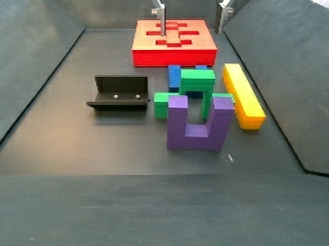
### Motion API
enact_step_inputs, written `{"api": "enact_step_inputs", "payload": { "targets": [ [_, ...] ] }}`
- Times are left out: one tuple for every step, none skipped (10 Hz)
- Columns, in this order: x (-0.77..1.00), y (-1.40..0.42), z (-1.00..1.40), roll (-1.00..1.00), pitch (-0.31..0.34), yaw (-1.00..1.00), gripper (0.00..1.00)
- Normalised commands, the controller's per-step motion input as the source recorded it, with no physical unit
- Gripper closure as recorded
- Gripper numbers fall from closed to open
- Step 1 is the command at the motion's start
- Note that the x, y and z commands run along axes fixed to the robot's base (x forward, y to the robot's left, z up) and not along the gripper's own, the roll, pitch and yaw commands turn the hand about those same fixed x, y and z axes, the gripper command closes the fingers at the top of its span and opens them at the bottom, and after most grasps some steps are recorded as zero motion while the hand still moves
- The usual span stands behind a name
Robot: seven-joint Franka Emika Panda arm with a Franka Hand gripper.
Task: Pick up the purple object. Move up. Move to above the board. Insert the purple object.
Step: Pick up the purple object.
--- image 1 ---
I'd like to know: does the green stepped block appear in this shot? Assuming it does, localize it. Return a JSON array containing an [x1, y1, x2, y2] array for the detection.
[[154, 68, 236, 119]]

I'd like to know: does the black angle bracket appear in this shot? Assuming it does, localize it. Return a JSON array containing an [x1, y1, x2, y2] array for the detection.
[[86, 75, 149, 109]]

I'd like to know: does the blue U-shaped block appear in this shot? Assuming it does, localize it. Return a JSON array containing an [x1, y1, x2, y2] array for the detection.
[[169, 64, 204, 99]]

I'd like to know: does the yellow long bar block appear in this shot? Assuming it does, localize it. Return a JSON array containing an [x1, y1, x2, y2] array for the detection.
[[222, 63, 267, 130]]

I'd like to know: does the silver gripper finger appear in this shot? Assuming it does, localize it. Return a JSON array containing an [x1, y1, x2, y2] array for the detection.
[[150, 0, 166, 37], [216, 0, 236, 33]]

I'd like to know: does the red slotted board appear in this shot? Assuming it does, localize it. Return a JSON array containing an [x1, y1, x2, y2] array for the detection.
[[132, 20, 217, 67]]

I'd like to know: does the purple U-shaped block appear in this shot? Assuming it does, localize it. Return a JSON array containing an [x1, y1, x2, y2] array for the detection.
[[168, 95, 234, 151]]

